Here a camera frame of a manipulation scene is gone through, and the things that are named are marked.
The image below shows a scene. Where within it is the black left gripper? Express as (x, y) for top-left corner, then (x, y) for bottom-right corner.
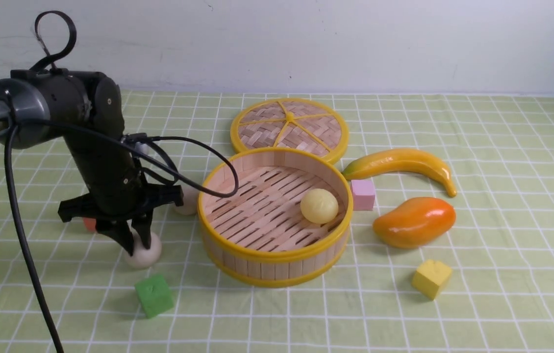
(58, 132), (182, 255)

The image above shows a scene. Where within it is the white bun front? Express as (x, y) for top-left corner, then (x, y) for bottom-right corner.
(123, 229), (161, 270)

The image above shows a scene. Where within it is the white bun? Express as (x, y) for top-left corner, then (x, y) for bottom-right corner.
(123, 229), (161, 270)
(172, 184), (200, 215)

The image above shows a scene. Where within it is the yellow bun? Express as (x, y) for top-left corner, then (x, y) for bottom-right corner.
(300, 188), (339, 224)

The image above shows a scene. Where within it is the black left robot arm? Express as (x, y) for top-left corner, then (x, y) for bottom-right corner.
(0, 70), (182, 255)

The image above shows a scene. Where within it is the bamboo steamer tray yellow rim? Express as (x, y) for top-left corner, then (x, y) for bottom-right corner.
(197, 148), (353, 287)

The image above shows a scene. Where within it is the woven bamboo steamer lid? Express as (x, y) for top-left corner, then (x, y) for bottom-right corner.
(230, 98), (349, 164)

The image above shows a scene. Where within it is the red foam cube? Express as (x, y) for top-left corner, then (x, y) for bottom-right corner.
(82, 218), (97, 233)

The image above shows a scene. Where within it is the green foam cube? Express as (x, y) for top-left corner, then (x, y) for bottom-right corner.
(134, 274), (175, 319)

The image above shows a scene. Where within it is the pink foam cube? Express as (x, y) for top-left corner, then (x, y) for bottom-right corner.
(351, 179), (377, 211)

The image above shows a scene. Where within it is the yellow toy banana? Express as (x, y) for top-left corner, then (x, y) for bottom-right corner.
(342, 148), (458, 198)

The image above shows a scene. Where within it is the orange toy mango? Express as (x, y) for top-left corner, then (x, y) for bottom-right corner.
(373, 197), (456, 250)

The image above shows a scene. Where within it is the yellow foam cube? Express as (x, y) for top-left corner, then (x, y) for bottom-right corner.
(411, 259), (453, 300)

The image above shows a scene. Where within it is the green checkered tablecloth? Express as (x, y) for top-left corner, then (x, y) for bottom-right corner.
(13, 95), (554, 353)

